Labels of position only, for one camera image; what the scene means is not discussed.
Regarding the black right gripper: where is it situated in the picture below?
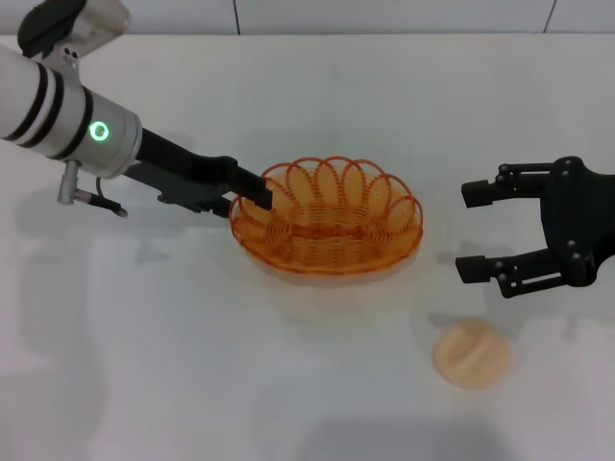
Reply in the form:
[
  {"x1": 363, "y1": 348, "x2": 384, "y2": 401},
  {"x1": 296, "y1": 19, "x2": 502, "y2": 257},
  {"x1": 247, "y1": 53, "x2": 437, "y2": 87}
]
[{"x1": 454, "y1": 155, "x2": 615, "y2": 301}]

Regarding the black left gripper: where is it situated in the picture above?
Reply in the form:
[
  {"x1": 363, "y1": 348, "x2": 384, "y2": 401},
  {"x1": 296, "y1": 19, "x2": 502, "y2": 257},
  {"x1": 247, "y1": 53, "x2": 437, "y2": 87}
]
[{"x1": 126, "y1": 127, "x2": 275, "y2": 218}]

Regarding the orange plastic wire basket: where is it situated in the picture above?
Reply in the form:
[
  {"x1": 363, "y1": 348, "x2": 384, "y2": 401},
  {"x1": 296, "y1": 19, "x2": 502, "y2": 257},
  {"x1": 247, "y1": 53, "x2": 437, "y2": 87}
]
[{"x1": 229, "y1": 155, "x2": 425, "y2": 277}]

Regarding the round tan bread bun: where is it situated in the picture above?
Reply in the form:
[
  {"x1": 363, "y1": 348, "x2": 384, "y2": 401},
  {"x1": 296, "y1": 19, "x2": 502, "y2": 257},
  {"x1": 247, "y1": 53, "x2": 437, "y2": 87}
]
[{"x1": 433, "y1": 317, "x2": 512, "y2": 391}]

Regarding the silver plug with black cable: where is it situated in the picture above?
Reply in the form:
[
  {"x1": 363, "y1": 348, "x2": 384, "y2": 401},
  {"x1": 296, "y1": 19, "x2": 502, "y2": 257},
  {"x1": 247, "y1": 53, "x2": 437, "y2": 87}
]
[{"x1": 57, "y1": 159, "x2": 129, "y2": 218}]

